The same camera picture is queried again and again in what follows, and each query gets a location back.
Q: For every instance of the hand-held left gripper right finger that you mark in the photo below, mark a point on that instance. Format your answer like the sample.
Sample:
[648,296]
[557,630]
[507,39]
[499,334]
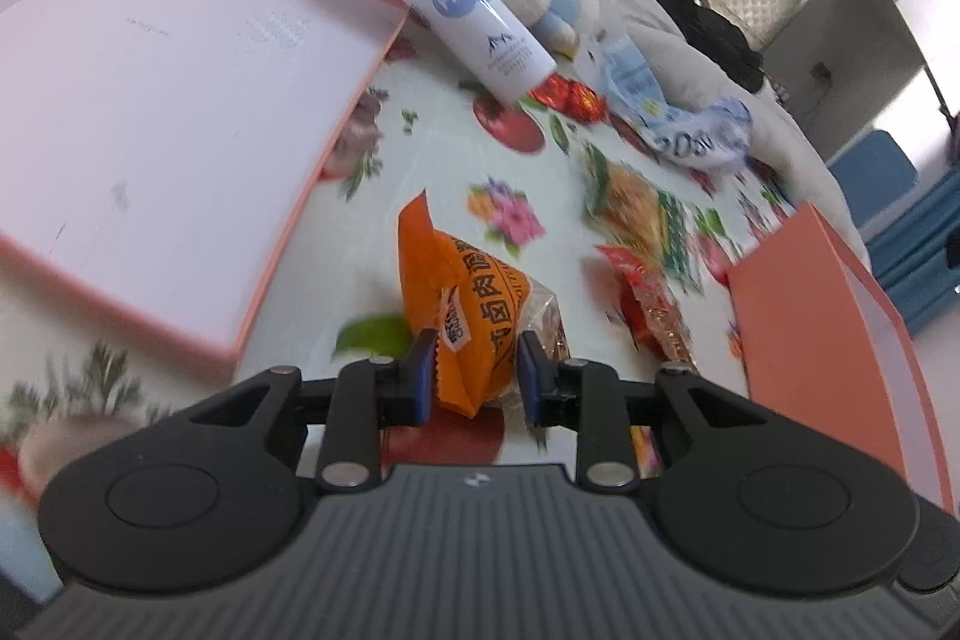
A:
[529,377]

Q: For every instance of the clear green snack packet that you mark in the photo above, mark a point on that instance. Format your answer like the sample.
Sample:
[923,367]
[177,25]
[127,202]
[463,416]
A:
[637,212]

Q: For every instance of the red gold snack packet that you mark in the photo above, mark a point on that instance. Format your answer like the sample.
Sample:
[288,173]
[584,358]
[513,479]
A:
[570,96]

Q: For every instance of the blue chair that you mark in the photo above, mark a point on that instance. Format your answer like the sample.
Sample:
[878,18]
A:
[900,220]

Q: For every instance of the wall socket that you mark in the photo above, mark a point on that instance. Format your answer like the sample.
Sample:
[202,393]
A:
[823,71]

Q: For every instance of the white blue crumpled bag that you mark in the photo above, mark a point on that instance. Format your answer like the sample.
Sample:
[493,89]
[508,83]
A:
[705,134]

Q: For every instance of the pink box lid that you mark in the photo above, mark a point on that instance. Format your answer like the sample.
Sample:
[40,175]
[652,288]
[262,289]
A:
[165,123]

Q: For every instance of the pink cardboard box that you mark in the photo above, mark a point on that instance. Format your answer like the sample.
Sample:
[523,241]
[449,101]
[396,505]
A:
[810,325]

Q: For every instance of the orange snack packet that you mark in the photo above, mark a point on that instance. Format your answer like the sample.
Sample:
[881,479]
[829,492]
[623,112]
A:
[465,310]

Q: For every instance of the floral bed sheet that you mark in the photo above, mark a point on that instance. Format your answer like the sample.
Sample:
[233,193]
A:
[442,160]

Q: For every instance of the grey blanket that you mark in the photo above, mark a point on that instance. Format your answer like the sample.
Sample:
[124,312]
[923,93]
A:
[645,10]

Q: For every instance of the light blue packet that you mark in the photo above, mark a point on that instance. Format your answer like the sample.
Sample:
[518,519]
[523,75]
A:
[634,81]

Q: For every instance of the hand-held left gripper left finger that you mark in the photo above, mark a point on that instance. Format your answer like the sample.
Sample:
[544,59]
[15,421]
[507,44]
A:
[424,377]

